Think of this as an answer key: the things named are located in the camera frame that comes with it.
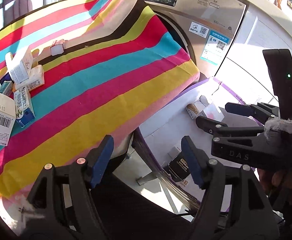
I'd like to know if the black box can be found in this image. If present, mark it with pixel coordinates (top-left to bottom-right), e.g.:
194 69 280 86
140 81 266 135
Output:
168 152 190 183

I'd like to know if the white blue toothpaste box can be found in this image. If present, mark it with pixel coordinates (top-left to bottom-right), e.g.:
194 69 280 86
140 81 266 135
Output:
13 86 35 127

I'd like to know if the white barcode box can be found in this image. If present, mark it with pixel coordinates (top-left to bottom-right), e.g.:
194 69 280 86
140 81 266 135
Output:
0 93 16 146

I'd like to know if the tall white printed box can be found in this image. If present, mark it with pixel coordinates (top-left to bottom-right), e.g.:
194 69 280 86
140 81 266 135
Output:
5 47 34 83

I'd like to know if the red white tissue pack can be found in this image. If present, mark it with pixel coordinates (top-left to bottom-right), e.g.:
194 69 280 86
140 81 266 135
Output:
50 39 65 56

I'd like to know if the beige illustrated box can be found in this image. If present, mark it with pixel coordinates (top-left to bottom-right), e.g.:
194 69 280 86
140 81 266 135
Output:
186 95 225 122

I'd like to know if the orange white tissue pack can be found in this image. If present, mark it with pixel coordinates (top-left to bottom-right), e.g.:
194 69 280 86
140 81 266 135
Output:
12 64 44 92

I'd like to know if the teal small box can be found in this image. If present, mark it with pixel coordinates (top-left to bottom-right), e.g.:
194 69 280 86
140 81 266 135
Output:
0 81 13 96

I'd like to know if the dark blue small block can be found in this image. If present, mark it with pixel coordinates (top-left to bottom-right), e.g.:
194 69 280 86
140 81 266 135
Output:
0 72 12 85

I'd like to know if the person's right hand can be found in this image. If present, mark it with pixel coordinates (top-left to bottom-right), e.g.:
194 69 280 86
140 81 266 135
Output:
257 168 292 204

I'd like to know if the black phone on gripper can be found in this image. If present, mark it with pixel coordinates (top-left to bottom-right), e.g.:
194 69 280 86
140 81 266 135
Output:
263 49 292 120

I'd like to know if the purple white storage box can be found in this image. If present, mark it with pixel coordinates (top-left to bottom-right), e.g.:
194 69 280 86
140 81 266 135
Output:
133 78 260 211

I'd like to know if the silver washing machine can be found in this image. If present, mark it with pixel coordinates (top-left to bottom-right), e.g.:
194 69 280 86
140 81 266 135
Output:
144 0 246 77

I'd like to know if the striped colourful tablecloth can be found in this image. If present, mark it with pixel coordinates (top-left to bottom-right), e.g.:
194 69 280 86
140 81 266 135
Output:
0 0 200 201

